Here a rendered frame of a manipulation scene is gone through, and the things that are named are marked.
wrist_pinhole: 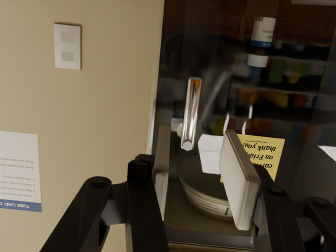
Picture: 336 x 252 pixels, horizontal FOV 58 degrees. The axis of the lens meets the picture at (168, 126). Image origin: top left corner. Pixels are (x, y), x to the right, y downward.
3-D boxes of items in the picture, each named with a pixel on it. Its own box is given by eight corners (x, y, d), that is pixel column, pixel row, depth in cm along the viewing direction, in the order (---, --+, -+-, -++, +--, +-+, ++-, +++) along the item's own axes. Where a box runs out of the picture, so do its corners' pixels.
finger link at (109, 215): (147, 232, 14) (80, 226, 14) (154, 176, 18) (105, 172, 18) (150, 204, 13) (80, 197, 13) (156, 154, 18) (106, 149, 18)
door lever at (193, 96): (183, 68, 38) (204, 70, 38) (175, 138, 41) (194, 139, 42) (184, 76, 33) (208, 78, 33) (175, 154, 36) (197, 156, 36)
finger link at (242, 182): (247, 179, 14) (262, 180, 14) (224, 128, 21) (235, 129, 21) (236, 230, 15) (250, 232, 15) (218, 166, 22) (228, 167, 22)
